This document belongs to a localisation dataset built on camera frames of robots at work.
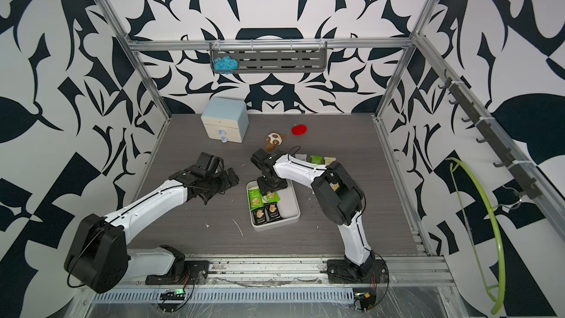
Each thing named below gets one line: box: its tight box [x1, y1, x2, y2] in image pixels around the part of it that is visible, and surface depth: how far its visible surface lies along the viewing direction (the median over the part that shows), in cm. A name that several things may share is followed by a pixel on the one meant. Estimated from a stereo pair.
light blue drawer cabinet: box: [200, 96, 250, 144], surface depth 104 cm
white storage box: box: [246, 179, 301, 232], surface depth 88 cm
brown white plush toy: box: [264, 131, 284, 152], surface depth 109 cm
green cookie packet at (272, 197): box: [266, 192, 282, 204], surface depth 91 cm
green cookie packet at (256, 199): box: [247, 188, 265, 211], surface depth 89 cm
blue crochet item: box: [213, 55, 240, 76], surface depth 93 cm
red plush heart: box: [291, 124, 308, 136], surface depth 115 cm
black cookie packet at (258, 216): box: [250, 206, 268, 226], surface depth 85 cm
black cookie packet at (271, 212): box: [263, 201, 284, 223], surface depth 87 cm
